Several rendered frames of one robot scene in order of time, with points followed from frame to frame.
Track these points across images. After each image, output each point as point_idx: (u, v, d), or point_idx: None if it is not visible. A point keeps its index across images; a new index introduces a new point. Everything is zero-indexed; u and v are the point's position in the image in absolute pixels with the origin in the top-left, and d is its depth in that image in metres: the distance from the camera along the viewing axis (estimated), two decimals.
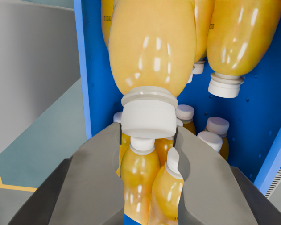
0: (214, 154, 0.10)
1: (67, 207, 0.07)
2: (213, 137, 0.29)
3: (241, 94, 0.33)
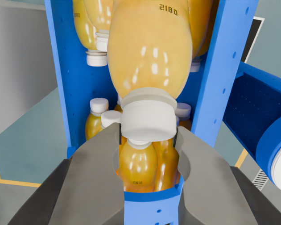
0: (214, 154, 0.10)
1: (67, 207, 0.07)
2: None
3: (200, 82, 0.38)
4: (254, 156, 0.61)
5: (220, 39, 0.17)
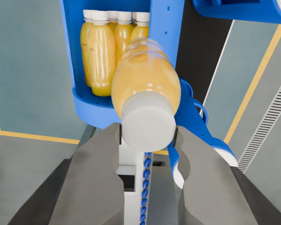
0: (214, 154, 0.10)
1: (67, 207, 0.07)
2: None
3: None
4: (257, 2, 0.56)
5: None
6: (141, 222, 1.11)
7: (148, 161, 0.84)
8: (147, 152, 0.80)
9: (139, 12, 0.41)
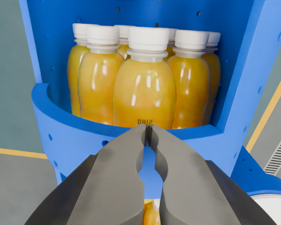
0: (189, 150, 0.10)
1: (88, 202, 0.07)
2: (197, 31, 0.21)
3: None
4: None
5: None
6: None
7: None
8: None
9: (159, 198, 0.33)
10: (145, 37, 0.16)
